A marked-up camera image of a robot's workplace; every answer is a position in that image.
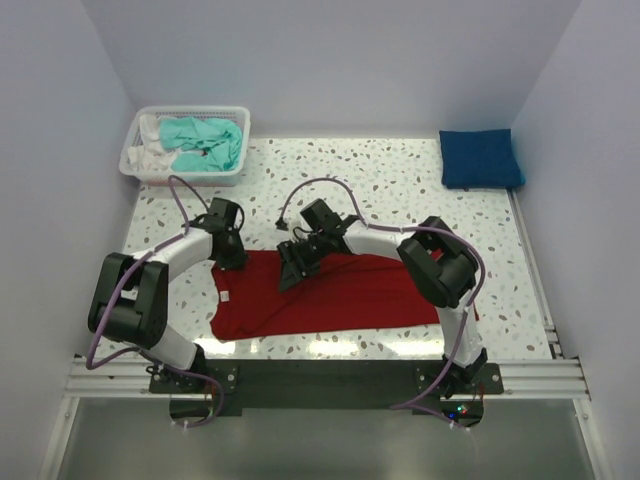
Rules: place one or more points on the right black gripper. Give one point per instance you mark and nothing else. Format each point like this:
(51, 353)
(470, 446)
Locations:
(298, 261)

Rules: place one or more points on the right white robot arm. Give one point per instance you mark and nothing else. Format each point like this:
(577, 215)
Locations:
(442, 267)

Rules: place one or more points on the teal t shirt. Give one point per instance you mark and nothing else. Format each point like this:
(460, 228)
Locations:
(205, 145)

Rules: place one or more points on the white t shirt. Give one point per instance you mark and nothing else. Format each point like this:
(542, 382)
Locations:
(150, 155)

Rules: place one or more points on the red t shirt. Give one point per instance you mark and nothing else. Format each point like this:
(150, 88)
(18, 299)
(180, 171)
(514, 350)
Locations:
(349, 293)

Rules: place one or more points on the folded blue t shirt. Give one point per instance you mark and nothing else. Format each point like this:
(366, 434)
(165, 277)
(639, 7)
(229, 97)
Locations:
(479, 159)

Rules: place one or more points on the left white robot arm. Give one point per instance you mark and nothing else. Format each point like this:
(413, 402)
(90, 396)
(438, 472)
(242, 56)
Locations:
(131, 300)

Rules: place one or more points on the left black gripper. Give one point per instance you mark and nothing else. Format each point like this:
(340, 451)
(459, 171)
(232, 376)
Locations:
(230, 255)

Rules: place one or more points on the white plastic laundry basket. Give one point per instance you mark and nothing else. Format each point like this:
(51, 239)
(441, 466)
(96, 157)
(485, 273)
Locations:
(239, 115)

